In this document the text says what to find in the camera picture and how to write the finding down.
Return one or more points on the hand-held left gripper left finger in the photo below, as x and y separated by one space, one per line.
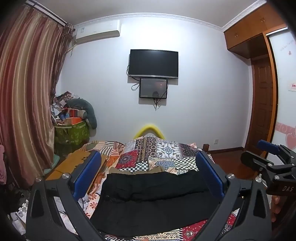
89 171

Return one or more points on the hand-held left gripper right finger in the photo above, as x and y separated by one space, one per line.
210 173

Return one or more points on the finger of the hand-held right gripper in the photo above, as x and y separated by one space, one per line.
268 146
252 160

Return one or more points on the black pants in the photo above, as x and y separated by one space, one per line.
150 197

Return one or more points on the khaki pants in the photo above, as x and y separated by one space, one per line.
138 169

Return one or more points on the person's right hand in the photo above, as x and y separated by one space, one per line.
275 208

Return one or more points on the orange wooden board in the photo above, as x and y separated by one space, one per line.
69 162

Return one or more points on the pale green stool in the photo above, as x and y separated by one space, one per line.
55 162

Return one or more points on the brown wooden door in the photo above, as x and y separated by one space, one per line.
261 104

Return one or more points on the patchwork printed blanket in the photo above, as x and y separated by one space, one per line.
161 153

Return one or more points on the grey pillow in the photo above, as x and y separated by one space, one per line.
89 109

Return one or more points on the pile of boxes and clothes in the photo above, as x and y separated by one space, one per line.
63 109

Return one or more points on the yellow foam hoop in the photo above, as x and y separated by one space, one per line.
149 128

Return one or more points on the scattered papers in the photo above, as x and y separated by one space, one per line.
20 210

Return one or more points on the pink cloth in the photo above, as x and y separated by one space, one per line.
2 164

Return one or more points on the striped red-brown curtain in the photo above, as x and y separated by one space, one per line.
27 92

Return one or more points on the small black monitor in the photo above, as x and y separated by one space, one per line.
153 88

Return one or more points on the wooden wardrobe cabinet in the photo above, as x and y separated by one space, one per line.
249 30

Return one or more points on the white air conditioner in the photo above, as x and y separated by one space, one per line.
97 31

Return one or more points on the wooden bed post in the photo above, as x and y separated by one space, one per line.
206 147

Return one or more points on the white wall socket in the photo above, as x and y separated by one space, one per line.
215 141

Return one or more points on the black wall television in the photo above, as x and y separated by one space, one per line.
153 63

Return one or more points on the curtain rail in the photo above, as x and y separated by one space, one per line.
46 11

